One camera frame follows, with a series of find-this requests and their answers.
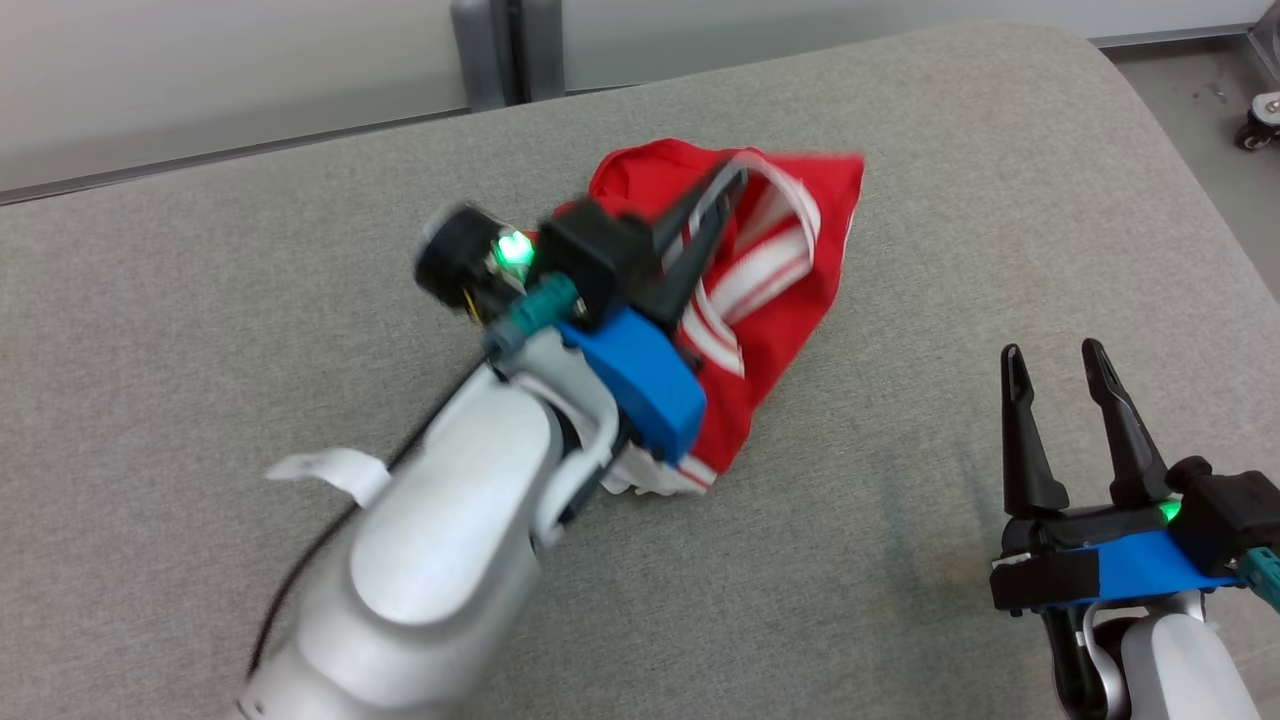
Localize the red jersey with white stripes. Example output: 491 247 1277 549
588 138 867 498

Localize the teal left camera connector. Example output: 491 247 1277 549
485 273 583 359

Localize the grey partition post with feet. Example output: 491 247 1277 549
450 0 566 111

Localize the black caster wheel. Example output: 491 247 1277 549
1235 90 1280 153

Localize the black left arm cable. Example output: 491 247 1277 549
245 360 491 681

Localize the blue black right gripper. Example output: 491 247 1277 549
990 339 1243 613

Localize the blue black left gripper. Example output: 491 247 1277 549
555 164 750 463

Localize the grey metal cart frame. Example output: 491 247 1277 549
1245 0 1280 96

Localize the teal right camera connector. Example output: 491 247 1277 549
1238 547 1280 613

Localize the white cable label tag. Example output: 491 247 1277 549
265 448 393 509

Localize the teal camera connector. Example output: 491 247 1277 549
485 273 583 359
1238 547 1280 613

